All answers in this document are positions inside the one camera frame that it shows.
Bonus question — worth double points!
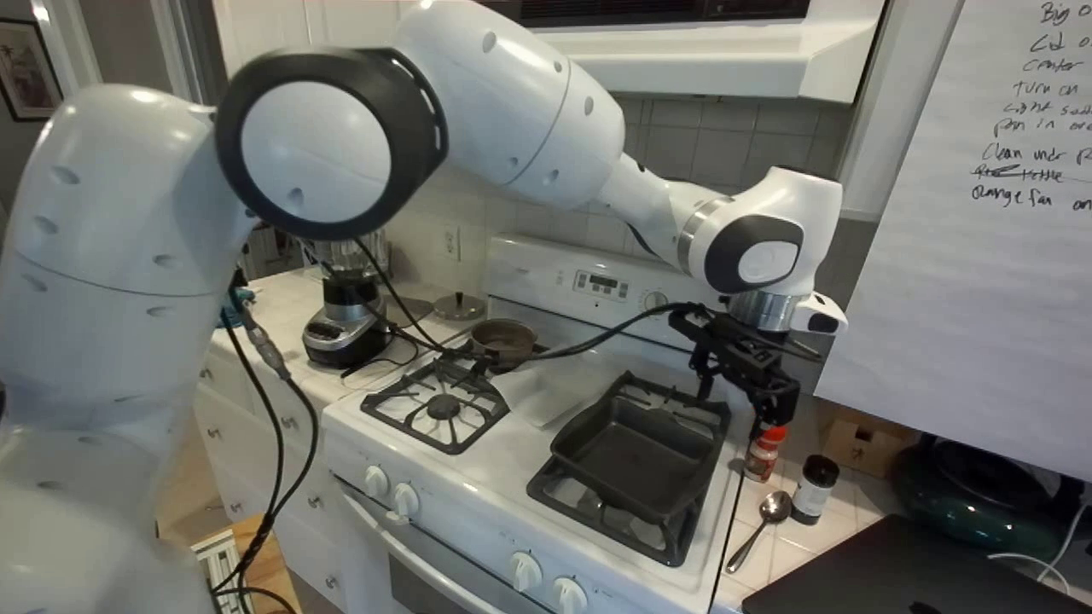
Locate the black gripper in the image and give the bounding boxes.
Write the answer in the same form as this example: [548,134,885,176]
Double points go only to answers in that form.
[708,323,807,437]

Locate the metal spoon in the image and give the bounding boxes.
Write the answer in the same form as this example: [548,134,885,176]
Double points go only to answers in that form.
[723,488,800,578]

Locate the dark baking tray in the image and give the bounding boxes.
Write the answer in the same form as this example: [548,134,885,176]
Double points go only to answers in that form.
[548,368,735,527]

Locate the red capped spice bottle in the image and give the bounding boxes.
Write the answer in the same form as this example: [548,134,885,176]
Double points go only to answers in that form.
[748,421,791,481]

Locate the brown cardboard box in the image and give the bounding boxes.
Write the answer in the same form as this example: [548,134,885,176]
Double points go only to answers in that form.
[815,398,917,469]

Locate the black capped white bottle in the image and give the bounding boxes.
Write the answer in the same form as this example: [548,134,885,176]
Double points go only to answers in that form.
[789,450,843,527]

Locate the black burner grate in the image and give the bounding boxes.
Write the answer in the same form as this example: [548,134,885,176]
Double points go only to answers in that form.
[360,351,517,460]
[523,454,711,568]

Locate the dark green bowl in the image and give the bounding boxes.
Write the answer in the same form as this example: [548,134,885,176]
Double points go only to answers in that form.
[887,437,1078,563]

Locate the white gas stove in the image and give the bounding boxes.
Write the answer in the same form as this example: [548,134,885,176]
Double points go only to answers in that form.
[200,233,758,614]

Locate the handwritten white paper sheet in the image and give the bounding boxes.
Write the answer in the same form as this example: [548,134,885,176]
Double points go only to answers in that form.
[814,0,1092,484]

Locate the white stove knob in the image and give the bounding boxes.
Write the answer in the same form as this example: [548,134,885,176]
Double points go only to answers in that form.
[360,460,392,502]
[550,574,595,614]
[506,549,548,592]
[390,481,423,526]

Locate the small dark pan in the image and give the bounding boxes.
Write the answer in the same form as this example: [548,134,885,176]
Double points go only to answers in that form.
[465,315,548,374]

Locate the small round metal lid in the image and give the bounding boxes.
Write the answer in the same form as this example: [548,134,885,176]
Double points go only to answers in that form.
[429,285,493,326]

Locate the white range hood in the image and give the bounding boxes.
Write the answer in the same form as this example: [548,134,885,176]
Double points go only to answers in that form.
[474,0,890,110]

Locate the white power strip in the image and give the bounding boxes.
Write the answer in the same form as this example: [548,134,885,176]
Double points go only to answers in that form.
[189,527,251,596]

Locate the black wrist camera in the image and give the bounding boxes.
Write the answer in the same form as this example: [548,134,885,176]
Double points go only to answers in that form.
[665,300,743,347]

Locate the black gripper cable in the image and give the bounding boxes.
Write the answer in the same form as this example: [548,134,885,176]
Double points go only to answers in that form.
[353,234,715,365]

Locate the white charger cable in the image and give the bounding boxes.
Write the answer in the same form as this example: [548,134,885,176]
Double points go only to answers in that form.
[987,493,1092,578]

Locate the oven door handle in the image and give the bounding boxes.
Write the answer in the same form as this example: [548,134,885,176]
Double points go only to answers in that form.
[330,473,508,614]

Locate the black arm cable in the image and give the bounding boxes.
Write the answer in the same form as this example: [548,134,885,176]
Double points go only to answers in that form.
[209,282,326,614]

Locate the framed wall picture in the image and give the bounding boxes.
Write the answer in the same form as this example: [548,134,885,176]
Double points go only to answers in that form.
[0,15,69,127]

